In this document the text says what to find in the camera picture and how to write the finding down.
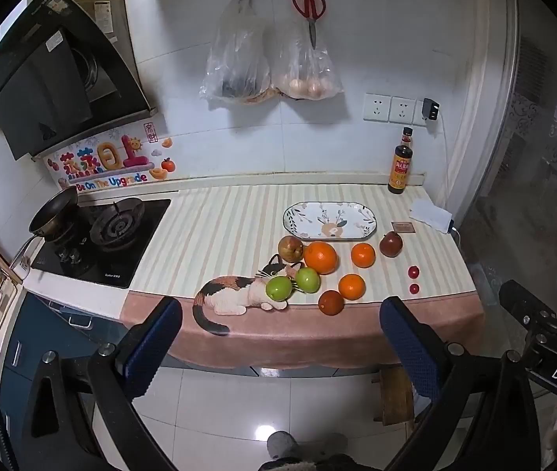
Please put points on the wooden stool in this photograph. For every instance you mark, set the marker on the wooden stool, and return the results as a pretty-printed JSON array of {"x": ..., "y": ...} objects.
[{"x": 396, "y": 397}]

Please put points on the blue kitchen cabinet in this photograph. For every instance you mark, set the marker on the blue kitchen cabinet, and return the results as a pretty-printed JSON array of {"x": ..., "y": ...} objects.
[{"x": 43, "y": 333}]

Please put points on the dark reddish orange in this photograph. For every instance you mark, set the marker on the dark reddish orange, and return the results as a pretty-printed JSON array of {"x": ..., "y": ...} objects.
[{"x": 331, "y": 302}]

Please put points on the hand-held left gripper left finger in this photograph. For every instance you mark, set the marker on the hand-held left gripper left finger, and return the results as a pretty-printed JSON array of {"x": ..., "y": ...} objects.
[{"x": 153, "y": 349}]

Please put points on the brownish red apple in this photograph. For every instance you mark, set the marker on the brownish red apple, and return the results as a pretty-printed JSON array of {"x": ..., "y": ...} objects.
[{"x": 291, "y": 248}]

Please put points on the colourful wall sticker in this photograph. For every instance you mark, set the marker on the colourful wall sticker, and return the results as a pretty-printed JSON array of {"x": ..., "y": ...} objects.
[{"x": 107, "y": 162}]

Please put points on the dark frying pan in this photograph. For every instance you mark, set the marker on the dark frying pan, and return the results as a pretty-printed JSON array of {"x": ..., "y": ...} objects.
[{"x": 53, "y": 213}]

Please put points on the small brown card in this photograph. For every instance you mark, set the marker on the small brown card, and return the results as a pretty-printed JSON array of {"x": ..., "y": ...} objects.
[{"x": 402, "y": 227}]

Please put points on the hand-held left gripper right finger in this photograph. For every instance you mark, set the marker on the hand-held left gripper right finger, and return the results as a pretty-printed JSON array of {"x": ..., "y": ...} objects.
[{"x": 406, "y": 349}]

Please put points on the clear plastic bag of eggs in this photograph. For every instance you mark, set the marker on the clear plastic bag of eggs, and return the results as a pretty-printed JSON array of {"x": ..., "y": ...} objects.
[{"x": 308, "y": 73}]

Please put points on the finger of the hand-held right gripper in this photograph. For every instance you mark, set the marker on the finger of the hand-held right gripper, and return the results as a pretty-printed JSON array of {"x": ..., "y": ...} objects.
[{"x": 528, "y": 304}]

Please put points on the green apple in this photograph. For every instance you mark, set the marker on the green apple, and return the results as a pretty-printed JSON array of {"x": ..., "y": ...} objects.
[
  {"x": 278, "y": 288},
  {"x": 308, "y": 279}
]

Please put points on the frosted glass door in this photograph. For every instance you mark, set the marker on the frosted glass door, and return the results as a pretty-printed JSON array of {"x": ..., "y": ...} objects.
[{"x": 528, "y": 157}]

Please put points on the red cherry tomato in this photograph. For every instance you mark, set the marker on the red cherry tomato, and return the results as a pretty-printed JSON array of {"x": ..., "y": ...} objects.
[
  {"x": 414, "y": 289},
  {"x": 413, "y": 272}
]

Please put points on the striped cat print mat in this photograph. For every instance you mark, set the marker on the striped cat print mat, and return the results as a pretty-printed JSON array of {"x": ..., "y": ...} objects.
[{"x": 219, "y": 235}]

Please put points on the dark red pomegranate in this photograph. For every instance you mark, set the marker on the dark red pomegranate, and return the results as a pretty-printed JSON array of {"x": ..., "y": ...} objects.
[{"x": 391, "y": 245}]

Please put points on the black plug adapter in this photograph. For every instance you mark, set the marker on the black plug adapter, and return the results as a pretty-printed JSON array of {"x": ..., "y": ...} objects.
[{"x": 430, "y": 109}]

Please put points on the white folded cloth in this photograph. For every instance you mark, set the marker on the white folded cloth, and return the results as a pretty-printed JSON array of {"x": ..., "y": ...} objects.
[{"x": 430, "y": 215}]

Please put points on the grey fuzzy slipper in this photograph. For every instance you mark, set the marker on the grey fuzzy slipper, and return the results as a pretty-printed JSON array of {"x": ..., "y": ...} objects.
[{"x": 282, "y": 445}]

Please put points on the large orange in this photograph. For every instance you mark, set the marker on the large orange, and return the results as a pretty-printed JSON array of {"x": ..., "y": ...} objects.
[{"x": 321, "y": 257}]

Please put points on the dark soy sauce bottle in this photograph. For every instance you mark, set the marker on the dark soy sauce bottle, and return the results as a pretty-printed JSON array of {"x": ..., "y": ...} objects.
[{"x": 400, "y": 169}]

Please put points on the patterned oval ceramic plate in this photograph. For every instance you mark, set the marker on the patterned oval ceramic plate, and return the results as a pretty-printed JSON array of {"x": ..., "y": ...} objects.
[{"x": 330, "y": 221}]

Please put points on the black gas stove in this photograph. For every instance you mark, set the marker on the black gas stove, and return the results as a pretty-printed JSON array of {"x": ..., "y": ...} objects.
[{"x": 112, "y": 250}]

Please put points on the black range hood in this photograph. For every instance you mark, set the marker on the black range hood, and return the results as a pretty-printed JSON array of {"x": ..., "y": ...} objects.
[{"x": 43, "y": 83}]

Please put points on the small orange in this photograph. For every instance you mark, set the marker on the small orange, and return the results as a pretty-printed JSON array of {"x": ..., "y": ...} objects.
[
  {"x": 352, "y": 287},
  {"x": 363, "y": 255}
]

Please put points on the white wall socket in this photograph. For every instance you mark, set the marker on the white wall socket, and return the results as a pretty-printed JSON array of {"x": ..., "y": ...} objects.
[
  {"x": 402, "y": 110},
  {"x": 376, "y": 107}
]

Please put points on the clear plastic bag dark contents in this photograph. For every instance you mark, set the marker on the clear plastic bag dark contents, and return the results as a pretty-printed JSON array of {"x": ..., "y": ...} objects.
[{"x": 237, "y": 59}]

